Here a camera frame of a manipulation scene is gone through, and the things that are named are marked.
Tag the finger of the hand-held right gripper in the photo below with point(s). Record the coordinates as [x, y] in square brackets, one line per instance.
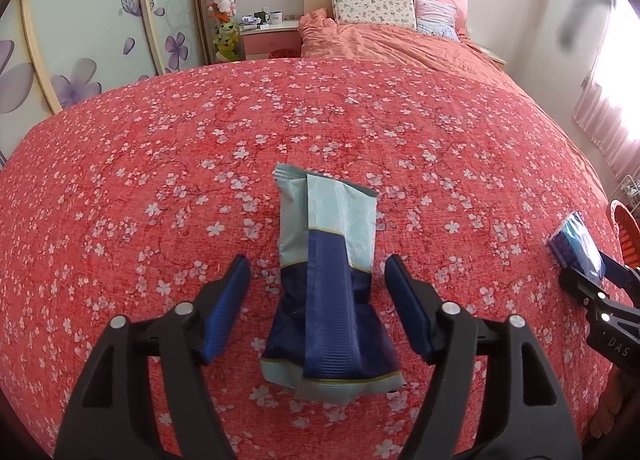
[625, 277]
[582, 287]

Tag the clear tube of plush toys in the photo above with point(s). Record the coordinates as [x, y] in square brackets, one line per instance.
[222, 4]

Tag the orange plastic laundry basket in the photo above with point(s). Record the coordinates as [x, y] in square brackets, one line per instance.
[627, 230]

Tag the white floral pillow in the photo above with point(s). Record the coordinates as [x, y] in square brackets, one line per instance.
[372, 4]

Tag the pink nightstand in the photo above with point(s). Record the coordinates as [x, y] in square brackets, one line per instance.
[270, 42]

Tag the orange duvet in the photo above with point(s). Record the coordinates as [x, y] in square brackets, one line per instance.
[390, 39]

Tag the blue tissue pack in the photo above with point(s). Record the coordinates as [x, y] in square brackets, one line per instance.
[575, 240]

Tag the pink blue striped pillow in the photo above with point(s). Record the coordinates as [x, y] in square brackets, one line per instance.
[435, 17]

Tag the red floral blanket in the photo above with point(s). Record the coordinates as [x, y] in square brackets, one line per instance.
[150, 164]

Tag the blue teal foil packet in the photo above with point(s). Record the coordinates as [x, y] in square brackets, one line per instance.
[330, 290]

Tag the dark mug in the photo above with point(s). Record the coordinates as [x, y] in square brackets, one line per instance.
[260, 17]

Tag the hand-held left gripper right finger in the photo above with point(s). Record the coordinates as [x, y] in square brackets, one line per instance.
[407, 300]

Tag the flower print wardrobe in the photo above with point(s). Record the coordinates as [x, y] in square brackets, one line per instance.
[75, 39]

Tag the white mug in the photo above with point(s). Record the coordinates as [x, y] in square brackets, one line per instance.
[276, 16]

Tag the pink curtain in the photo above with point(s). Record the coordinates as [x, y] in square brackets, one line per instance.
[610, 129]

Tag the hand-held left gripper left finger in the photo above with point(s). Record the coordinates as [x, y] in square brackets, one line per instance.
[227, 305]

